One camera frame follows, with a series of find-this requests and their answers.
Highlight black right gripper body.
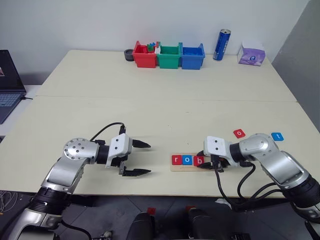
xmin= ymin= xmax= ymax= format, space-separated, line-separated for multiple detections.
xmin=203 ymin=153 xmax=231 ymax=174

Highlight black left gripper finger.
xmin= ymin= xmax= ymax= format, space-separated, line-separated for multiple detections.
xmin=132 ymin=139 xmax=152 ymax=149
xmin=121 ymin=168 xmax=153 ymax=178

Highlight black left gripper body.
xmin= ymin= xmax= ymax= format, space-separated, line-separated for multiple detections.
xmin=109 ymin=137 xmax=135 ymax=175

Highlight wooden letter tray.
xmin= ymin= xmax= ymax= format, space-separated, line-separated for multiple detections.
xmin=170 ymin=152 xmax=219 ymax=173

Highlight dark rounded shape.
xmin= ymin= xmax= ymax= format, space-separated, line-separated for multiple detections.
xmin=130 ymin=211 xmax=156 ymax=240
xmin=186 ymin=208 xmax=219 ymax=240

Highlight red plastic bin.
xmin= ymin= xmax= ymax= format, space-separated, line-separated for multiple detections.
xmin=132 ymin=40 xmax=159 ymax=69

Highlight green plastic bin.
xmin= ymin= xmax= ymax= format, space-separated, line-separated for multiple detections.
xmin=156 ymin=41 xmax=183 ymax=70

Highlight grey round cup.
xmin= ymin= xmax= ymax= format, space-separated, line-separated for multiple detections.
xmin=123 ymin=48 xmax=136 ymax=62

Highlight blue plastic bin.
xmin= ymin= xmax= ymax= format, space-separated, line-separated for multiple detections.
xmin=180 ymin=42 xmax=206 ymax=71

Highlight small coloured plastic pieces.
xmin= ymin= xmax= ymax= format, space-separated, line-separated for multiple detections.
xmin=145 ymin=40 xmax=161 ymax=54

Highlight purple tissue box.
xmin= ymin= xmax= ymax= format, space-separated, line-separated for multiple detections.
xmin=237 ymin=41 xmax=266 ymax=67

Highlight blue drink can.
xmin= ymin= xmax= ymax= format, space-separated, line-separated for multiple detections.
xmin=212 ymin=28 xmax=232 ymax=62

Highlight dark laptop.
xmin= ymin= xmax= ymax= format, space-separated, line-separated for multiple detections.
xmin=0 ymin=49 xmax=27 ymax=125

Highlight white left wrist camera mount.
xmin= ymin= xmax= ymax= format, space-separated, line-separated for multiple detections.
xmin=104 ymin=134 xmax=134 ymax=169

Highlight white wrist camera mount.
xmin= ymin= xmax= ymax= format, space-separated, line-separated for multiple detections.
xmin=202 ymin=135 xmax=236 ymax=167
xmin=104 ymin=134 xmax=134 ymax=169

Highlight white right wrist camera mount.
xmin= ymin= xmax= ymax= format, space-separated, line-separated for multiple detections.
xmin=202 ymin=135 xmax=236 ymax=167

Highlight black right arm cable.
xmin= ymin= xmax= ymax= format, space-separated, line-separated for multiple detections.
xmin=214 ymin=159 xmax=290 ymax=214

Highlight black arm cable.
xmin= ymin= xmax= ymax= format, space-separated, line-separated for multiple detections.
xmin=89 ymin=122 xmax=126 ymax=141
xmin=214 ymin=159 xmax=290 ymax=214

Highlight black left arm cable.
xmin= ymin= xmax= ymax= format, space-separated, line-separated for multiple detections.
xmin=89 ymin=122 xmax=126 ymax=141

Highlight white tangled cables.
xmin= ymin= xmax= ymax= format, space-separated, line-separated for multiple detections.
xmin=0 ymin=190 xmax=19 ymax=214

